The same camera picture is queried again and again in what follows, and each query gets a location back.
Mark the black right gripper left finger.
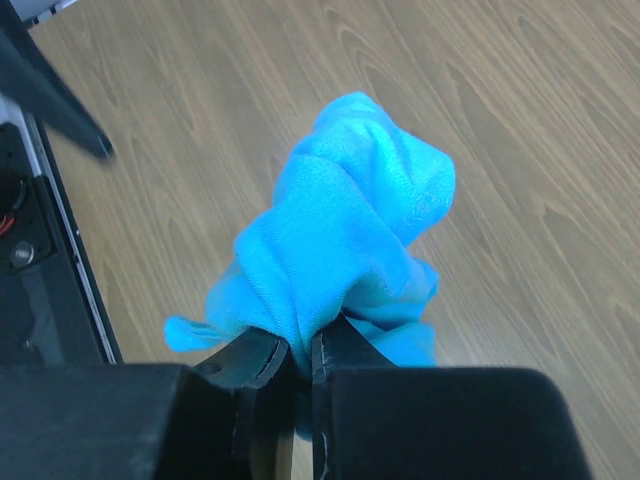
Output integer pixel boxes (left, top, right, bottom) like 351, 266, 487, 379
1, 329, 295, 479

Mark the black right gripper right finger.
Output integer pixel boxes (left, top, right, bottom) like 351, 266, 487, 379
312, 317, 591, 479

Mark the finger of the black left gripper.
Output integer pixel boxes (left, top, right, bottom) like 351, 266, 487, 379
1, 1, 114, 160

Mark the turquoise t shirt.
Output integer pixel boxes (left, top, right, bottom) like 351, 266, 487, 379
163, 90, 459, 369

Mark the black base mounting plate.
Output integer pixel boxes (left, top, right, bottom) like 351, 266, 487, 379
1, 113, 122, 366

